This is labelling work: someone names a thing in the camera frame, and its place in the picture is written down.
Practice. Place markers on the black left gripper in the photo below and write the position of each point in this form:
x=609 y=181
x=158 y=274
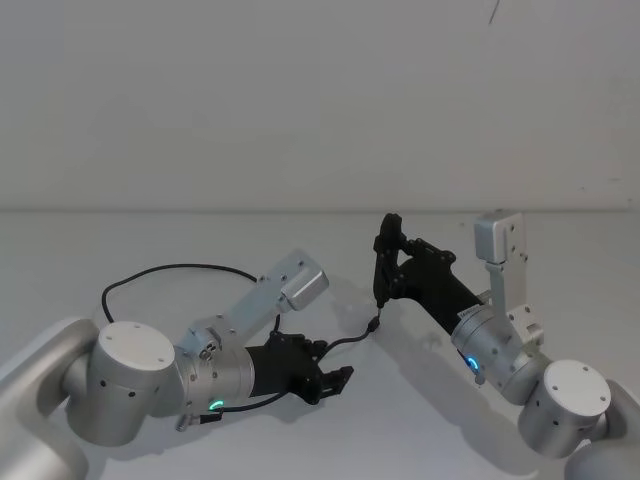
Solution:
x=282 y=362

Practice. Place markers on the white table cloth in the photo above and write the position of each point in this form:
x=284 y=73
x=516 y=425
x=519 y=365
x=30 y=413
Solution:
x=320 y=440

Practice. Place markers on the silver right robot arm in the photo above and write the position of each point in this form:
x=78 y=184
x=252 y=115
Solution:
x=560 y=400

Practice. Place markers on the plain pale wall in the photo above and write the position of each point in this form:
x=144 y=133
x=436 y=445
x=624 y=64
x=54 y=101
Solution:
x=320 y=100

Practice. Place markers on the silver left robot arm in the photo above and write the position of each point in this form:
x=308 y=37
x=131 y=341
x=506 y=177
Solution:
x=130 y=370

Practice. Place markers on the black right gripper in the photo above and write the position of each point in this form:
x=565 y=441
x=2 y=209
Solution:
x=434 y=280

